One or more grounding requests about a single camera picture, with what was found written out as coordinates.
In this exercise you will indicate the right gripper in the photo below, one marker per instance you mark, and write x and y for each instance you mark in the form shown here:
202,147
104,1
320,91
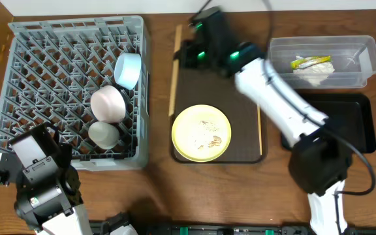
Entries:
173,55

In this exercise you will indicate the light blue bowl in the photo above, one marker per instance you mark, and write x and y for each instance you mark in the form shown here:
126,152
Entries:
127,70

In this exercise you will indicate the yellow plate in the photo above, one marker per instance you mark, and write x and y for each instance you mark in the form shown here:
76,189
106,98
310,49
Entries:
201,133

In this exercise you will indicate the pink bowl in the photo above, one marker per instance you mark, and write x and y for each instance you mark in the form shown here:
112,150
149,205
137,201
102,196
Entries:
108,105

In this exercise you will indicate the green yellow snack wrapper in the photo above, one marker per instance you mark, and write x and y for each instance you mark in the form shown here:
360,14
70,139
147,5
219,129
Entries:
304,63

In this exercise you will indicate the white cup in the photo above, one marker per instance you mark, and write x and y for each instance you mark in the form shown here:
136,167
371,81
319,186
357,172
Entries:
105,135

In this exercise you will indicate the white napkin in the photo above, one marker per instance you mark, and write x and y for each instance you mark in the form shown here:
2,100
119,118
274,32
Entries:
316,73

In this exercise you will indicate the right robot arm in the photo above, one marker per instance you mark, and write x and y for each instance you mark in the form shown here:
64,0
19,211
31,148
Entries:
320,157

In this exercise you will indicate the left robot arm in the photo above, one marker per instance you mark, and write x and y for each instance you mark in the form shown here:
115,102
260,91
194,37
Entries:
48,196

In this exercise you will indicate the grey dishwasher rack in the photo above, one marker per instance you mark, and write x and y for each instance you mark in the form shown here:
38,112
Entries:
53,69

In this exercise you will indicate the brown serving tray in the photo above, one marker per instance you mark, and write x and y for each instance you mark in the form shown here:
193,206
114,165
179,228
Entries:
203,86

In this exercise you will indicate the clear plastic bin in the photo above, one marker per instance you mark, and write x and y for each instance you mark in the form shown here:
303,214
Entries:
353,58

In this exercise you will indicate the black tray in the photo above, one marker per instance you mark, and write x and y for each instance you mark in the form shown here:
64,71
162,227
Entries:
352,112

